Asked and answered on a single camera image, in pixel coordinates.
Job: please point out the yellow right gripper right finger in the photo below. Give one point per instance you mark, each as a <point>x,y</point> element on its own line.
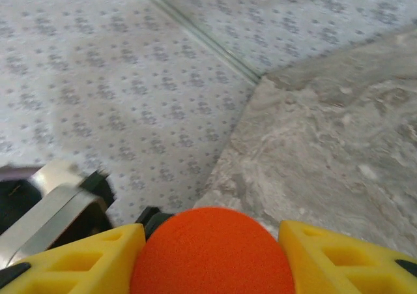
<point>306,251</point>

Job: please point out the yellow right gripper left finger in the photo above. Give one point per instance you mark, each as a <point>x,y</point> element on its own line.
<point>49,276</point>

